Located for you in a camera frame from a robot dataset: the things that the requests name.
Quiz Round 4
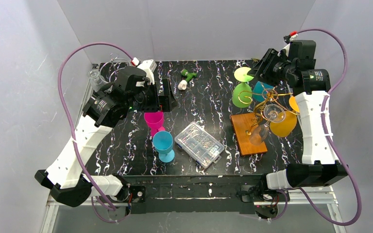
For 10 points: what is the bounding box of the blue plastic wine glass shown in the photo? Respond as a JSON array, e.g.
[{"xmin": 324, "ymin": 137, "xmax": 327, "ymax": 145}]
[{"xmin": 153, "ymin": 131, "xmax": 175, "ymax": 163}]

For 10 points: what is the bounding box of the gold wire wine glass rack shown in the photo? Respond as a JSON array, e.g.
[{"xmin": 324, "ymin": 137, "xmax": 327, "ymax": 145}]
[{"xmin": 230, "ymin": 88, "xmax": 295, "ymax": 157}]

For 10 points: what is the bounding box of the green white toy drill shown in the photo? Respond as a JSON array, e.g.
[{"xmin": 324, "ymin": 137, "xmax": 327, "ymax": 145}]
[{"xmin": 178, "ymin": 69, "xmax": 197, "ymax": 90}]

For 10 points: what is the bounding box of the purple cable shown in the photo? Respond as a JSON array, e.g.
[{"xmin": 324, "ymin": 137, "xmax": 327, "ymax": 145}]
[
  {"xmin": 296, "ymin": 28, "xmax": 362, "ymax": 226},
  {"xmin": 57, "ymin": 42, "xmax": 136, "ymax": 224}
]

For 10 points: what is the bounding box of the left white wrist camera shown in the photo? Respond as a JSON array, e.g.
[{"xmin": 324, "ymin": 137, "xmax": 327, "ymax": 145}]
[{"xmin": 131, "ymin": 57, "xmax": 157, "ymax": 84}]

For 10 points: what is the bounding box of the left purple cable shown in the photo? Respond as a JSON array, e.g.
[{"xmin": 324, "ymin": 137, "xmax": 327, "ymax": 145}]
[{"xmin": 57, "ymin": 42, "xmax": 136, "ymax": 224}]

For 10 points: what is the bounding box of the clear glass left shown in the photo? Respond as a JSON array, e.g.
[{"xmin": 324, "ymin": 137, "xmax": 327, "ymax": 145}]
[{"xmin": 87, "ymin": 69, "xmax": 106, "ymax": 92}]

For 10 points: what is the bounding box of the magenta plastic wine glass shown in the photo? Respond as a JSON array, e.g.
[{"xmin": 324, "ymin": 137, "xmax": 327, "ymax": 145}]
[{"xmin": 144, "ymin": 111, "xmax": 165, "ymax": 137}]

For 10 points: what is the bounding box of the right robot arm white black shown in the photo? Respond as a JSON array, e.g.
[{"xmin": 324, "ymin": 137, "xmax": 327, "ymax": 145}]
[{"xmin": 247, "ymin": 40, "xmax": 348, "ymax": 190}]

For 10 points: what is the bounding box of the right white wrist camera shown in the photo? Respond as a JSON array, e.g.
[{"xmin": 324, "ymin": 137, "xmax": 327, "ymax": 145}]
[{"xmin": 283, "ymin": 31, "xmax": 298, "ymax": 56}]

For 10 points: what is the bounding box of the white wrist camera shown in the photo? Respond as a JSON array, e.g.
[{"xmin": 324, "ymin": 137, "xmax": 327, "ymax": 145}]
[
  {"xmin": 131, "ymin": 57, "xmax": 157, "ymax": 84},
  {"xmin": 283, "ymin": 31, "xmax": 298, "ymax": 56}
]

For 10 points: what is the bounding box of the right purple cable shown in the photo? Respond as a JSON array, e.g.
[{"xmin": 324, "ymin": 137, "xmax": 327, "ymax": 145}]
[{"xmin": 296, "ymin": 28, "xmax": 362, "ymax": 226}]

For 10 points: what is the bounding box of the orange plastic wine glass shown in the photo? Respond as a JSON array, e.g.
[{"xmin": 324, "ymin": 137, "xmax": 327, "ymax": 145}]
[{"xmin": 270, "ymin": 96, "xmax": 300, "ymax": 137}]

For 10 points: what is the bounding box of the teal plastic wine glass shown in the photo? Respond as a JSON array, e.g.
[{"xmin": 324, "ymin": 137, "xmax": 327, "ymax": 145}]
[{"xmin": 252, "ymin": 82, "xmax": 274, "ymax": 102}]

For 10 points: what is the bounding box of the clear wine glass on gold rack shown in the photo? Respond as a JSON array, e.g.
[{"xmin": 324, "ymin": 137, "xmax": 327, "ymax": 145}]
[{"xmin": 247, "ymin": 104, "xmax": 284, "ymax": 146}]

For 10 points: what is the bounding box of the clear plastic screw box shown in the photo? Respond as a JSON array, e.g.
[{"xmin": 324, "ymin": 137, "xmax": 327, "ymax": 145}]
[{"xmin": 174, "ymin": 122, "xmax": 225, "ymax": 169}]

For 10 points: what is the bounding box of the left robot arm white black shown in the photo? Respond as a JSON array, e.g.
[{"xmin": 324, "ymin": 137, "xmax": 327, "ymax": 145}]
[{"xmin": 34, "ymin": 67, "xmax": 177, "ymax": 207}]

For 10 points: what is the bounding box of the green plastic wine glass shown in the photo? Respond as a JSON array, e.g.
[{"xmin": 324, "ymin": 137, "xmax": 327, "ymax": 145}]
[{"xmin": 232, "ymin": 67, "xmax": 253, "ymax": 108}]

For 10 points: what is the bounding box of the silver wire wine glass rack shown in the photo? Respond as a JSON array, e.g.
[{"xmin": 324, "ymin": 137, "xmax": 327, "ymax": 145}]
[{"xmin": 99, "ymin": 53, "xmax": 131, "ymax": 83}]

